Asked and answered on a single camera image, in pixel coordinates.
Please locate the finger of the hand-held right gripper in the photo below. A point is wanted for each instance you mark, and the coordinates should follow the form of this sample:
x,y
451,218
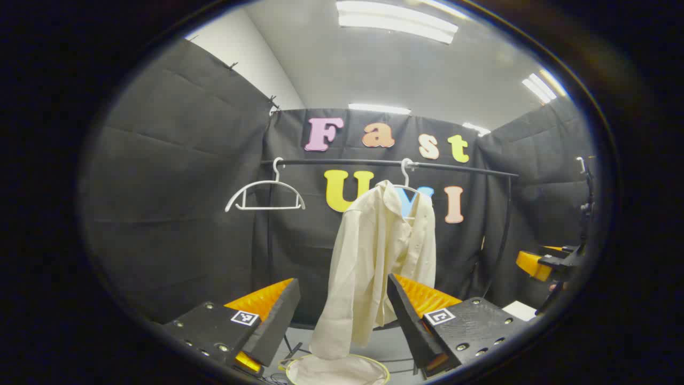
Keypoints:
x,y
531,264

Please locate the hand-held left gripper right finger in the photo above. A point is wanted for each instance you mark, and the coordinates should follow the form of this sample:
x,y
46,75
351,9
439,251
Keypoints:
x,y
409,321

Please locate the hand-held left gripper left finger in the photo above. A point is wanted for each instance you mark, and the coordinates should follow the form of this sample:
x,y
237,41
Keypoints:
x,y
278,321

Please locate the cream long-sleeved shirt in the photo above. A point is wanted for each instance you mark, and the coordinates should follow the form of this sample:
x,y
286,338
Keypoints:
x,y
368,251

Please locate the white laundry hamper yellow rim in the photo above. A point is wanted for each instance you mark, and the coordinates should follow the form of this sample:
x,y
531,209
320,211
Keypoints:
x,y
342,371

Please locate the white plastic hanger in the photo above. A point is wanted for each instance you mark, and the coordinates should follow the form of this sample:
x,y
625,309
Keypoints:
x,y
270,208

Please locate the white hanger with taped hook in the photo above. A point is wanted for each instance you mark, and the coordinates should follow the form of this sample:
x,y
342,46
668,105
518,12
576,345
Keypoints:
x,y
405,176

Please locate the white board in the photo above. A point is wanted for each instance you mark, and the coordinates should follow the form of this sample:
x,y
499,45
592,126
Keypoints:
x,y
519,311

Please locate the black backdrop cloth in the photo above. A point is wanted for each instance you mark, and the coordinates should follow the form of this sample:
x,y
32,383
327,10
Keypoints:
x,y
176,187

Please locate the large ceiling light panel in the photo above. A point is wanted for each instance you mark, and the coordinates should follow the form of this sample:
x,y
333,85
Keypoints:
x,y
395,21

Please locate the black clothes rail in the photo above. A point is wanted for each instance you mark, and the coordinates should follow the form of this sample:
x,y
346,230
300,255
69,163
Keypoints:
x,y
342,162

